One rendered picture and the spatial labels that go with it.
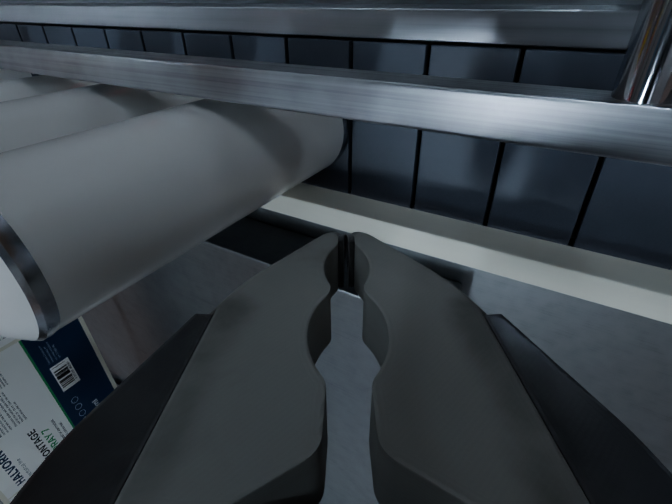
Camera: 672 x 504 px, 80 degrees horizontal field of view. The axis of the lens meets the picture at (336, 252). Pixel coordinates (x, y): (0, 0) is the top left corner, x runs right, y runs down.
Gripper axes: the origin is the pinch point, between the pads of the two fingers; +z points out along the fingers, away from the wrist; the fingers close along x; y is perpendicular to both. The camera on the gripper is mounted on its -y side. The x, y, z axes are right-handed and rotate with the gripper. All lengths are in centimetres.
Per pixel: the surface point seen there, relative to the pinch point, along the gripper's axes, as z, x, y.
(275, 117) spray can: 7.2, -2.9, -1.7
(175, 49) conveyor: 17.5, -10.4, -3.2
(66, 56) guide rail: 9.0, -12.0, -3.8
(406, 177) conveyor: 9.7, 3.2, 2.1
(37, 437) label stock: 16, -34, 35
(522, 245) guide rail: 4.3, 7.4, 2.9
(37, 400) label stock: 17.6, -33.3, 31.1
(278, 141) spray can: 6.5, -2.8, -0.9
